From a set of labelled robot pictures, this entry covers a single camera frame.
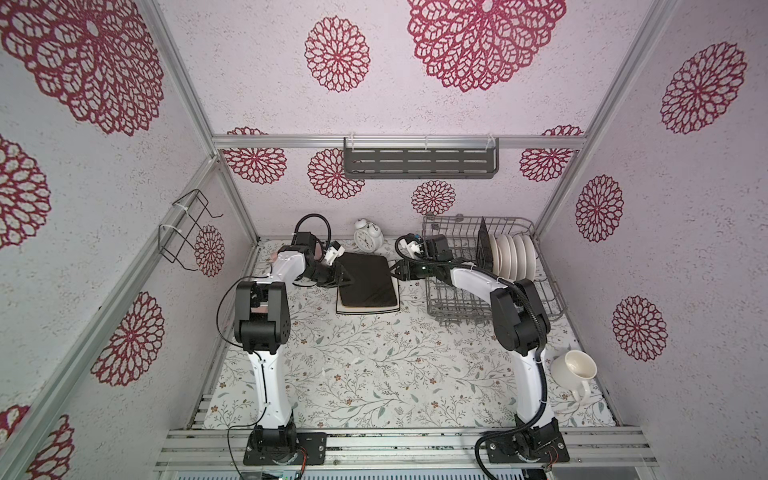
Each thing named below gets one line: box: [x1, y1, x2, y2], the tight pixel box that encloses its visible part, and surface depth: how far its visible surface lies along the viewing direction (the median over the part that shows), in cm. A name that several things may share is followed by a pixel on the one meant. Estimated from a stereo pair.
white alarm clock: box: [353, 218, 384, 253], surface depth 112 cm
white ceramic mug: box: [550, 350, 598, 404], surface depth 83 cm
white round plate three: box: [512, 234, 527, 281], surface depth 98 cm
